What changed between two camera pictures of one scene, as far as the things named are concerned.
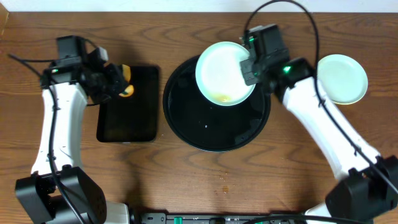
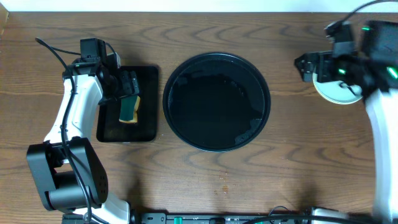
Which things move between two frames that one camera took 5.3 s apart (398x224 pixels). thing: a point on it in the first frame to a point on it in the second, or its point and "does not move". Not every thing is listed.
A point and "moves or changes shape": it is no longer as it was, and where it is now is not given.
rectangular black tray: (134, 119) does not move
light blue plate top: (219, 75) to (337, 92)
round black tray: (209, 127) does not move
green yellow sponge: (129, 90) moves or changes shape
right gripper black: (249, 66) to (327, 61)
